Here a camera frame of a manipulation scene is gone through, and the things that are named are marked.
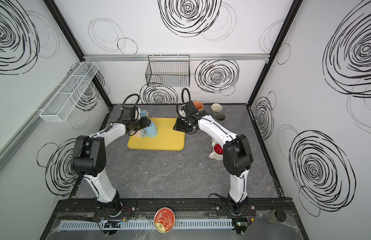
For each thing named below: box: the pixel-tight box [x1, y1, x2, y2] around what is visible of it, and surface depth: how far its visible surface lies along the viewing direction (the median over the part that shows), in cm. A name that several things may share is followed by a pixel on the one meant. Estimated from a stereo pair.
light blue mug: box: [141, 121, 158, 138], surface depth 99 cm
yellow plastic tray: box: [127, 117, 186, 151], surface depth 101 cm
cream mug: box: [209, 141, 224, 161], surface depth 90 cm
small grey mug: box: [211, 103, 223, 112], surface depth 109 cm
